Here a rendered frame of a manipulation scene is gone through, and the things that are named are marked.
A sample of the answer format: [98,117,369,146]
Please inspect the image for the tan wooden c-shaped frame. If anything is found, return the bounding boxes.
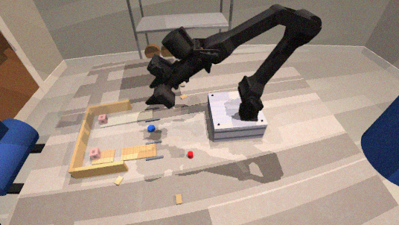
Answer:
[66,98,132,179]

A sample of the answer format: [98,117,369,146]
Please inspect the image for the small tan flat piece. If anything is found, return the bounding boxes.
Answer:
[114,176,124,185]

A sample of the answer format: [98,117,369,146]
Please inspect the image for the blue cylinder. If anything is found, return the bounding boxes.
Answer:
[147,125,156,133]

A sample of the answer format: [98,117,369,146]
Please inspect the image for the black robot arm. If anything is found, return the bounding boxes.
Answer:
[147,4,322,121]

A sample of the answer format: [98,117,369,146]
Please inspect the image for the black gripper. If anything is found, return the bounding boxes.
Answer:
[145,60,190,109]

